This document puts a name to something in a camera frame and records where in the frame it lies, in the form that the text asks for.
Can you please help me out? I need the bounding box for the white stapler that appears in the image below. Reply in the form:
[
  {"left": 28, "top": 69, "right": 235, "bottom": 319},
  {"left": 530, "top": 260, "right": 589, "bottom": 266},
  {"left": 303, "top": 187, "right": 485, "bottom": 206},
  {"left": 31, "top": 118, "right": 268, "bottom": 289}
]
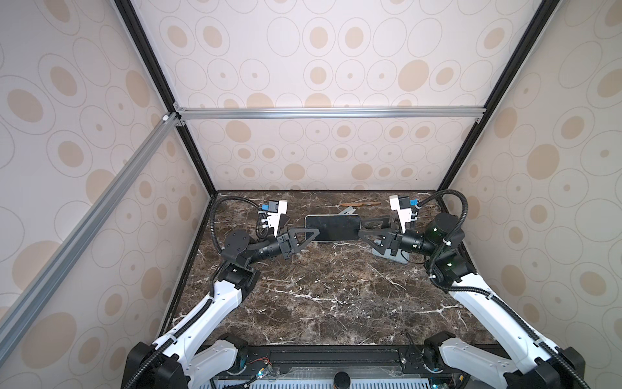
[{"left": 340, "top": 206, "right": 356, "bottom": 216}]

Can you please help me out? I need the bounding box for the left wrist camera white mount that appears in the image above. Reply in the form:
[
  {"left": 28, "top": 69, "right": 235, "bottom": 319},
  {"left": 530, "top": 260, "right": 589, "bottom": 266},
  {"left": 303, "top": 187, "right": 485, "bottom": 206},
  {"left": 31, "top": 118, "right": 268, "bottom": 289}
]
[{"left": 259, "top": 199, "right": 288, "bottom": 237}]

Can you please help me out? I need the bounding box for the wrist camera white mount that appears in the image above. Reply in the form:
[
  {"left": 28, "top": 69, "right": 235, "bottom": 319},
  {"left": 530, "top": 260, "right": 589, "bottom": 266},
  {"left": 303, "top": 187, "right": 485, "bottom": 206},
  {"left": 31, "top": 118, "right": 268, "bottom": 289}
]
[
  {"left": 389, "top": 194, "right": 420, "bottom": 233},
  {"left": 259, "top": 199, "right": 288, "bottom": 237}
]

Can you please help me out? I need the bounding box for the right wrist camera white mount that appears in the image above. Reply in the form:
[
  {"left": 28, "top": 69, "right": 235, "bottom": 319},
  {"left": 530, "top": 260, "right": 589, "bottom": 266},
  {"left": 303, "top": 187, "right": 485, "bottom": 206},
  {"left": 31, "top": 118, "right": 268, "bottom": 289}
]
[{"left": 389, "top": 194, "right": 420, "bottom": 233}]

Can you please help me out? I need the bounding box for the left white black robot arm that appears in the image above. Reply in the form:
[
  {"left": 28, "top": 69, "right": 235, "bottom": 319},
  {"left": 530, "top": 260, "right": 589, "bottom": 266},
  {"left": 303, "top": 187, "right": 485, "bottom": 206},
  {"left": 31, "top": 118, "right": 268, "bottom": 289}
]
[{"left": 121, "top": 200, "right": 320, "bottom": 388}]

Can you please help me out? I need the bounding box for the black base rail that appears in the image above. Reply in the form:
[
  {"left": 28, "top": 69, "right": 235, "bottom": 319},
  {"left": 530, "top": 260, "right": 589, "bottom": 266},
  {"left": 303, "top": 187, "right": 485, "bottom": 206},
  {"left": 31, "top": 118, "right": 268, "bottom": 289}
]
[{"left": 201, "top": 343, "right": 479, "bottom": 388}]

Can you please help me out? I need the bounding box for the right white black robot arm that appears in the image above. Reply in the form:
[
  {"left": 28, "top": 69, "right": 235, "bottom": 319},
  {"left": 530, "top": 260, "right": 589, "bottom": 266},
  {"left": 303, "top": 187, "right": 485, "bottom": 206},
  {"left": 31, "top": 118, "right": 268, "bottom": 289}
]
[{"left": 358, "top": 190, "right": 588, "bottom": 388}]

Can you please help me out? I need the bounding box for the horizontal aluminium rail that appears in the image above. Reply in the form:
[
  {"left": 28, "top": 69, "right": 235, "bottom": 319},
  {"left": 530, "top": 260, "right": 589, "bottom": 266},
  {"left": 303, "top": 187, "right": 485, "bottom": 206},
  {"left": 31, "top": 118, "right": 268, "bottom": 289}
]
[{"left": 178, "top": 105, "right": 486, "bottom": 122}]

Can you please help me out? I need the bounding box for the black phone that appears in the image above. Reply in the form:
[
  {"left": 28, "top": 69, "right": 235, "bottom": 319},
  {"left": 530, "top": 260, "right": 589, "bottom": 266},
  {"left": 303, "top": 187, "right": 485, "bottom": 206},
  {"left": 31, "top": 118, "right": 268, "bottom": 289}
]
[{"left": 305, "top": 214, "right": 361, "bottom": 242}]

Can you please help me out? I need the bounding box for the black knob centre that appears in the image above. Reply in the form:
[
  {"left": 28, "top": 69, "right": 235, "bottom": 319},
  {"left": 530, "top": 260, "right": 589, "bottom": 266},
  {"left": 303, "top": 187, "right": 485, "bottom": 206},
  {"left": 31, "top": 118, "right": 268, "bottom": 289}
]
[{"left": 332, "top": 371, "right": 351, "bottom": 389}]

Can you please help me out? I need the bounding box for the light blue phone case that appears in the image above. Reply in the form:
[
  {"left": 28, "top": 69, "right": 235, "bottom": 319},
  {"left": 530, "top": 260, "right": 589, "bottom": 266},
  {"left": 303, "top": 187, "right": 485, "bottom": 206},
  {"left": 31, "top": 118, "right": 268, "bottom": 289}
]
[{"left": 372, "top": 249, "right": 410, "bottom": 264}]

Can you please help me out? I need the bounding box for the diagonal aluminium rail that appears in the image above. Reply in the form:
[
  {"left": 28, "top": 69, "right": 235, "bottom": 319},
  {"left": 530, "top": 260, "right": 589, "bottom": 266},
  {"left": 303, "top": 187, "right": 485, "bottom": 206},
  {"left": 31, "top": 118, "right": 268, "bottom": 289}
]
[{"left": 1, "top": 112, "right": 179, "bottom": 364}]

